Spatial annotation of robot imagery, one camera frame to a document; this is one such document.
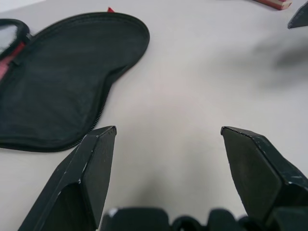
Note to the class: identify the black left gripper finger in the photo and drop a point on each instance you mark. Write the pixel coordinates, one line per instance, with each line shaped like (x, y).
(299, 18)
(79, 183)
(262, 178)

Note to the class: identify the black zipper pouch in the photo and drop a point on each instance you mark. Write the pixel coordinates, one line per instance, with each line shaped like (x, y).
(60, 81)

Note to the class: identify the pink wooden object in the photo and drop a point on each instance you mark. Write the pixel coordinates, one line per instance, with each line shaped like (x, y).
(274, 3)

